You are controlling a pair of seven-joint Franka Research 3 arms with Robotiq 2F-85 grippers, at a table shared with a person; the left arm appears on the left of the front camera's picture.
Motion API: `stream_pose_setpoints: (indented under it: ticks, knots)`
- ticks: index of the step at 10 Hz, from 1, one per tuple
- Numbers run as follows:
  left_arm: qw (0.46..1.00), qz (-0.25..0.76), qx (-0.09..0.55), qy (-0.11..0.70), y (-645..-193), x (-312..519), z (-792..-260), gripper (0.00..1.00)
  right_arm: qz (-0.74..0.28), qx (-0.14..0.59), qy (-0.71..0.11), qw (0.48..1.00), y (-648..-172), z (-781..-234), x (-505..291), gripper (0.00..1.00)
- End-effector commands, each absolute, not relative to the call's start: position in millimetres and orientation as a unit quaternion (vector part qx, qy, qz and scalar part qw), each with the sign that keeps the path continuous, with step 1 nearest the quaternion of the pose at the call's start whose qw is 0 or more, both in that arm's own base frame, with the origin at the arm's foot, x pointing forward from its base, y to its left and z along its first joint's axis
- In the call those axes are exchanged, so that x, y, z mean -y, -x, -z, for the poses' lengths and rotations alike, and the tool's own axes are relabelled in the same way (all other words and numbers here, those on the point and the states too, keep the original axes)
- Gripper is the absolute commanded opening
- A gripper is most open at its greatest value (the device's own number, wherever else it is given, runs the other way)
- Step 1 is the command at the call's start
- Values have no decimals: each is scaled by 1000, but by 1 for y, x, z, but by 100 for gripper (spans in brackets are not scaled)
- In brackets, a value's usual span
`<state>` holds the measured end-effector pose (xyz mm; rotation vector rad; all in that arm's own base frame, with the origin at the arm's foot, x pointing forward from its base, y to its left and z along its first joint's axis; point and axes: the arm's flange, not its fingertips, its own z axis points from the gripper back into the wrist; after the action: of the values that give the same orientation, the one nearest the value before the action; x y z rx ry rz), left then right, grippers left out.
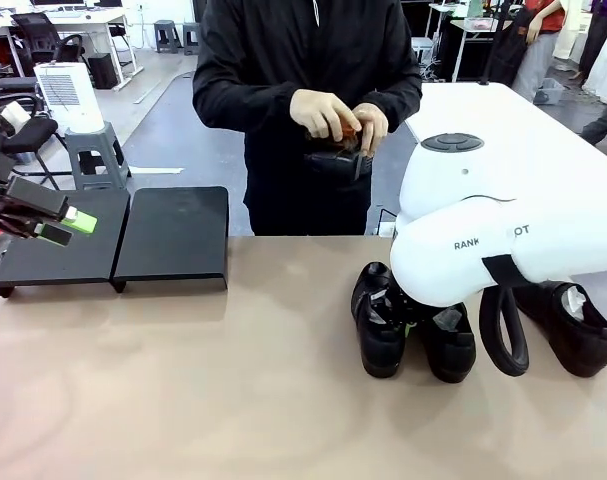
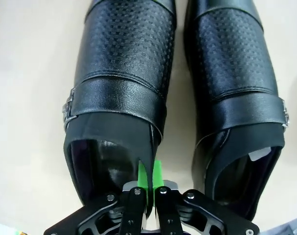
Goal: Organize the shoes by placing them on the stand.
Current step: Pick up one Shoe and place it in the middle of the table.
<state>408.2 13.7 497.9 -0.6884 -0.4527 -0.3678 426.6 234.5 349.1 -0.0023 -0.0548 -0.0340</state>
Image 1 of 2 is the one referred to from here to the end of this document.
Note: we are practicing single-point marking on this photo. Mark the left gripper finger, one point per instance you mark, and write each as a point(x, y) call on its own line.
point(35, 197)
point(53, 233)

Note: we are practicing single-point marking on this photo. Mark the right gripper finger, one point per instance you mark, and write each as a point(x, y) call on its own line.
point(410, 331)
point(383, 307)

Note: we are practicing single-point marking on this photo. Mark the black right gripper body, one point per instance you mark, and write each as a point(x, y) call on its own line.
point(409, 310)

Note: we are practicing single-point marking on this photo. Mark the person left forearm black sleeve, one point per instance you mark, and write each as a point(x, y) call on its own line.
point(403, 105)

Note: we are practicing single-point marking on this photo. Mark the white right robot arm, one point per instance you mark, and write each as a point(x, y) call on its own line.
point(483, 220)

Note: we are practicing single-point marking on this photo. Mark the person right forearm black sleeve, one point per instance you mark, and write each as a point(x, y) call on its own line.
point(243, 107)

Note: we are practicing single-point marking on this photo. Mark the black shoe stand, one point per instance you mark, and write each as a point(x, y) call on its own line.
point(83, 255)
point(173, 235)

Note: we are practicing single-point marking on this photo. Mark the person left hand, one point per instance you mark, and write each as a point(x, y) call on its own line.
point(375, 125)

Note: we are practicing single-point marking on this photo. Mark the person right hand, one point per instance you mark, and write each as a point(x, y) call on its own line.
point(318, 112)

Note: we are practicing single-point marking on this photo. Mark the small white box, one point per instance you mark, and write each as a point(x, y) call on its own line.
point(387, 229)

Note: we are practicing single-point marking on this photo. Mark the grey plastic stool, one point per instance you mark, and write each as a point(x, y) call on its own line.
point(98, 145)
point(192, 35)
point(167, 32)

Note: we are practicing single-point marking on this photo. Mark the white air purifier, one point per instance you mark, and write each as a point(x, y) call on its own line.
point(68, 97)

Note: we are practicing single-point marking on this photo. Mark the white paper strip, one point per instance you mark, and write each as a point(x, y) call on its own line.
point(158, 170)

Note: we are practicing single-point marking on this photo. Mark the black mesh office chair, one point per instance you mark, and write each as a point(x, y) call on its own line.
point(35, 35)

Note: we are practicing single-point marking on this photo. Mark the black computer tower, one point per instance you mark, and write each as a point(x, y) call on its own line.
point(103, 70)

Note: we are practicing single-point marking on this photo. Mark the white office desk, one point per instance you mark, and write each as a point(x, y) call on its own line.
point(83, 19)

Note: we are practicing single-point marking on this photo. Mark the large white table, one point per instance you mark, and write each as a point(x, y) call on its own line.
point(483, 110)

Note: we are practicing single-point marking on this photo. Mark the thin black pole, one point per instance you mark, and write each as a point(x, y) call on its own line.
point(484, 83)

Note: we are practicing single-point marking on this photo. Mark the grey plastic bin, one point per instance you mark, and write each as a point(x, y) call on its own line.
point(550, 92)

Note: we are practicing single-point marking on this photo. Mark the white computer case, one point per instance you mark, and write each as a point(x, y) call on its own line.
point(423, 50)

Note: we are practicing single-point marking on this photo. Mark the person black jacket torso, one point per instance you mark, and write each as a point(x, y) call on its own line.
point(303, 50)

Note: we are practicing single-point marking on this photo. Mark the bystander dark trouser legs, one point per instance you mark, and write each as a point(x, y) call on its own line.
point(603, 122)

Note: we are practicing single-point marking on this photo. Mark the black hanging apron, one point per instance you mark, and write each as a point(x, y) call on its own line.
point(513, 50)

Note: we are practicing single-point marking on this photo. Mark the mannequin red shirt grey trousers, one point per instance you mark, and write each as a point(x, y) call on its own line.
point(540, 50)

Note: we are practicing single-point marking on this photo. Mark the small white metal table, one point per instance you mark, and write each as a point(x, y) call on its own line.
point(458, 22)

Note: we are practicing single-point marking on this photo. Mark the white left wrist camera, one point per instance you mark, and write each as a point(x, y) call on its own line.
point(17, 115)

